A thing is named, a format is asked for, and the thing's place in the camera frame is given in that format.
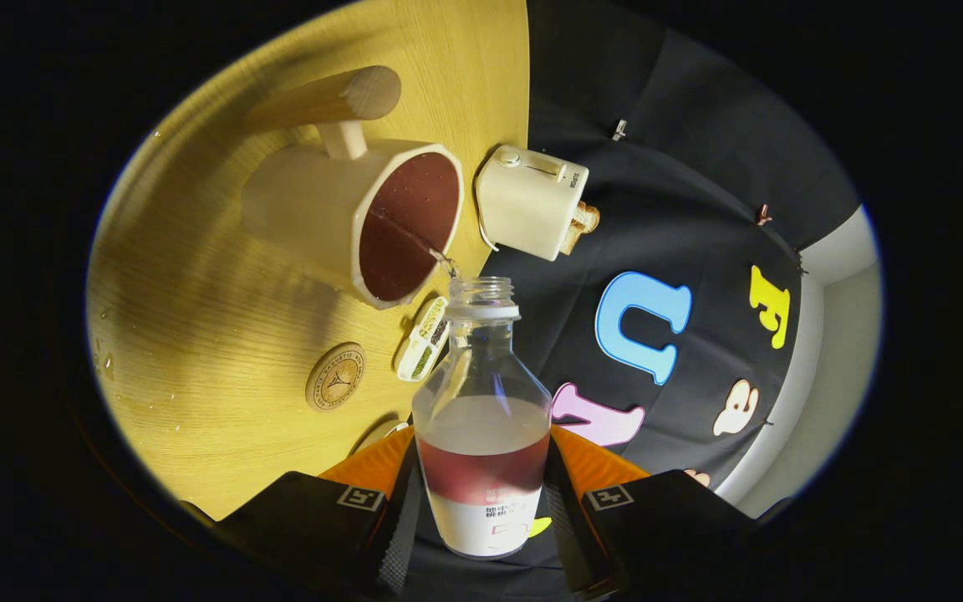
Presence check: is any clear plastic juice bottle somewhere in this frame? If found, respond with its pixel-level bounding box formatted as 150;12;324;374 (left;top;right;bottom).
412;276;553;559

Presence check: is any cream toaster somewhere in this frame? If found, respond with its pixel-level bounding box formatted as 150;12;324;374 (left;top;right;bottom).
475;144;591;262

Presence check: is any cream cup with wooden handle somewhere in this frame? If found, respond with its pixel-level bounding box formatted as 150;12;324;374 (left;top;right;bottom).
239;65;466;310

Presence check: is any round wooden coaster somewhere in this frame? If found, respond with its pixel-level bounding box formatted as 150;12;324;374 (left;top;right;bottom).
305;342;366;412

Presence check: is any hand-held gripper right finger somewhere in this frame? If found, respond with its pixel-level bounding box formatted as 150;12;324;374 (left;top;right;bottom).
542;424;758;599

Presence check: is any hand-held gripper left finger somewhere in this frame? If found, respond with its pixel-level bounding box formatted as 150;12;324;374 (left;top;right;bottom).
197;426;425;599

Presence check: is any wooden table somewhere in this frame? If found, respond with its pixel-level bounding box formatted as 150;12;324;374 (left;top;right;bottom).
84;0;531;521

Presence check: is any black backdrop cloth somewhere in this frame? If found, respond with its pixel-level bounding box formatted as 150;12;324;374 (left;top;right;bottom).
402;0;863;602

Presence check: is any white divided seasoning dish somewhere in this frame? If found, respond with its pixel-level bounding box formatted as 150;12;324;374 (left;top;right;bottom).
396;296;451;383

